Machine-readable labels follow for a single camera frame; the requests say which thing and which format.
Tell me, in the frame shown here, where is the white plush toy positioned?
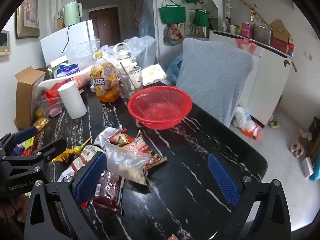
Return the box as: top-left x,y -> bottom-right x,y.
116,59 -> 138,73

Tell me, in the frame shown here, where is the clear plastic bag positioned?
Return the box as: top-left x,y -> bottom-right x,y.
124,36 -> 150,55

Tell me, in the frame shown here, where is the yellow snack packet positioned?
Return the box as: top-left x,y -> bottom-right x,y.
50,147 -> 75,164

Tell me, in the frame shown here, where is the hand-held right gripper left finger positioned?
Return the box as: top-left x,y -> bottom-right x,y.
24,151 -> 108,240

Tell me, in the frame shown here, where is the blue plastic bag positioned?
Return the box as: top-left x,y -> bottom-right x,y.
166,55 -> 184,85

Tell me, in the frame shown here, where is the yellow smiley packet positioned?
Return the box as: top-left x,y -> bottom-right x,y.
142,64 -> 167,87

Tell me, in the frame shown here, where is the green and white carton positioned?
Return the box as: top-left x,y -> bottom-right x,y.
50,55 -> 69,72

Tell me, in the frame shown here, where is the pink ribbon bow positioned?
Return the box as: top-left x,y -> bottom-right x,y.
235,38 -> 258,53

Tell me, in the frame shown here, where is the white and red snack packet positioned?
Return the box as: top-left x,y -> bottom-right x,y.
57,145 -> 105,183

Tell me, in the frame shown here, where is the red plastic basket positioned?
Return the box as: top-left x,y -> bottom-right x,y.
127,85 -> 193,130

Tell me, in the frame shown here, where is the white wall intercom panel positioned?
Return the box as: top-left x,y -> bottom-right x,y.
0,30 -> 10,55

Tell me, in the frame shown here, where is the chair with white leaf cover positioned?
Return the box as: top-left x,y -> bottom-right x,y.
139,35 -> 157,67

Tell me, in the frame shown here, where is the brown door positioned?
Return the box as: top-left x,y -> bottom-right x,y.
89,7 -> 122,47

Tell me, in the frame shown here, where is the narrow green tote bag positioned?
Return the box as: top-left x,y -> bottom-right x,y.
192,9 -> 210,28

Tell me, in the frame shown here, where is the red box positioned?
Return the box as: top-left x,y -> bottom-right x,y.
271,37 -> 290,54

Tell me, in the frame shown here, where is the chair with blue leaf cover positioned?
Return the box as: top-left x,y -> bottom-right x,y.
175,38 -> 256,128

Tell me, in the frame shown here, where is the clear glass cup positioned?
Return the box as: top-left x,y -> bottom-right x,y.
119,66 -> 143,98

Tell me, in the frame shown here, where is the white refrigerator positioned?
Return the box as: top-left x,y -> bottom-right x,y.
40,19 -> 97,67

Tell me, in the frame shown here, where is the brown nut snack packet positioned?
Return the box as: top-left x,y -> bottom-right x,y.
125,130 -> 153,160

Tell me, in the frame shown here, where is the person's left hand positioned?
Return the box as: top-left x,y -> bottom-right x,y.
0,195 -> 28,230

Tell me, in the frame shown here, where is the small open cardboard box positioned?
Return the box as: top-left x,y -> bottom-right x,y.
269,19 -> 292,43

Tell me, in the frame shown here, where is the metal container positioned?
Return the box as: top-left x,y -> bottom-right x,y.
254,24 -> 273,45

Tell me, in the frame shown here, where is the metal spoon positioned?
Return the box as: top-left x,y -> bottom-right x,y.
119,62 -> 137,93

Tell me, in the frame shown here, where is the pink box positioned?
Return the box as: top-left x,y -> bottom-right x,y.
241,22 -> 254,39

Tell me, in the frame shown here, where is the pale green kettle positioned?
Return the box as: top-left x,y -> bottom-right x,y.
61,2 -> 83,27

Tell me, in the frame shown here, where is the iced tea bottle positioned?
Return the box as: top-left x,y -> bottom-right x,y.
90,52 -> 121,102

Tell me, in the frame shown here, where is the blue tissue pack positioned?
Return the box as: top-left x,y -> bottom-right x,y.
56,64 -> 80,78

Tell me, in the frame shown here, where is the red snack bag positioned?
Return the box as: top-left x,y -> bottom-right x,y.
45,82 -> 63,105

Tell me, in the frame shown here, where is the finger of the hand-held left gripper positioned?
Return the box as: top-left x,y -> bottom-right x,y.
0,126 -> 38,155
35,139 -> 67,167

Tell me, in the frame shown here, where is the black power cable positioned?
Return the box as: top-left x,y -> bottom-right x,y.
62,24 -> 75,54

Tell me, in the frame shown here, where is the small clear plastic tub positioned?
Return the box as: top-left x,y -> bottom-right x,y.
35,97 -> 65,118

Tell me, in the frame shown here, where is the patterned tote bag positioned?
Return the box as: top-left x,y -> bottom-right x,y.
163,23 -> 184,46

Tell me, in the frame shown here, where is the dark brown snack packet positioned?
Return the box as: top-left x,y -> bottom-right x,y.
144,151 -> 167,172

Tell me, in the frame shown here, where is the tall glass bottle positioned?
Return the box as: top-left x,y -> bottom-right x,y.
224,0 -> 232,32

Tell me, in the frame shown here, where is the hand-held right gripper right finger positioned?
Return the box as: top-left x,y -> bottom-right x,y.
208,153 -> 292,240

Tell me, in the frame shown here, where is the orange and white plastic bag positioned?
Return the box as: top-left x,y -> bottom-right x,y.
233,106 -> 264,140

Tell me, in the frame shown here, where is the framed picture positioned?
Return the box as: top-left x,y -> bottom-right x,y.
15,0 -> 40,40

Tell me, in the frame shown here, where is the gold snack packet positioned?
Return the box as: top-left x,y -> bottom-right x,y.
32,117 -> 50,133

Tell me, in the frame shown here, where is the wide green tote bag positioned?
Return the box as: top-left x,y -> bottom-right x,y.
159,0 -> 187,24

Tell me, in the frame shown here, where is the clear zip bag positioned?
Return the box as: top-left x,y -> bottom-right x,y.
104,142 -> 152,187

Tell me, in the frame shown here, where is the dark red snack packet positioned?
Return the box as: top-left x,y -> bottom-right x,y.
90,170 -> 125,215

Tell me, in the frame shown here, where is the white paper roll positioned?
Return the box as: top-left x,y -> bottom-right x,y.
58,81 -> 87,119

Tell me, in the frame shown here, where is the bamboo pole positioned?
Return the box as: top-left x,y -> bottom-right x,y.
220,0 -> 298,73

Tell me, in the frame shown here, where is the pair of slippers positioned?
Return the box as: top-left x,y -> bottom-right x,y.
290,141 -> 305,158

